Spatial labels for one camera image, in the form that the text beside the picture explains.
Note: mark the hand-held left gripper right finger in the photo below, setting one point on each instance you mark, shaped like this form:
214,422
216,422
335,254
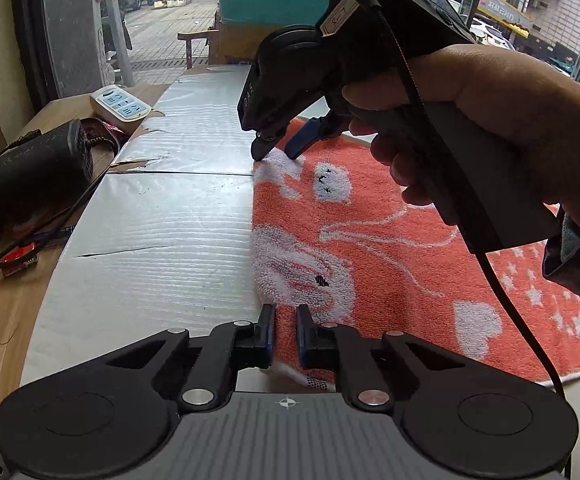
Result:
300,335

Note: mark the black window frame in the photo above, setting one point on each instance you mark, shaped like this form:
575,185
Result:
25,35

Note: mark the yellow cardboard box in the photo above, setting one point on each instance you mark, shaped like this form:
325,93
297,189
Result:
235,42

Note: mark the wooden chair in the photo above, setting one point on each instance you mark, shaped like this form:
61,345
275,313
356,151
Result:
190,47

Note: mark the black power adapter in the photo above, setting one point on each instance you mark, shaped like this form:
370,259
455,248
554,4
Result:
30,175

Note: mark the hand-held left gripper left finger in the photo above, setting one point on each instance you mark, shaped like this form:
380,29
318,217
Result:
270,335

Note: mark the silver foam table mat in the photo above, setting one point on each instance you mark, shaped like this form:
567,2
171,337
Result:
170,240

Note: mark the person's right hand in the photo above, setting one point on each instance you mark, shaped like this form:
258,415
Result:
520,110

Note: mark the white power strip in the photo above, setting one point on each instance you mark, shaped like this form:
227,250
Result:
120,105

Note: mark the orange and white patterned towel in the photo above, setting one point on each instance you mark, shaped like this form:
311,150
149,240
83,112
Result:
395,270

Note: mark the white parked car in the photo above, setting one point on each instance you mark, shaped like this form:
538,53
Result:
490,32

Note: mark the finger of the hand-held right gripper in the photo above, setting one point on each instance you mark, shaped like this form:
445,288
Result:
302,137
262,147

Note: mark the aluminium ladder with red caps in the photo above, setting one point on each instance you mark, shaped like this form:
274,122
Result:
122,55

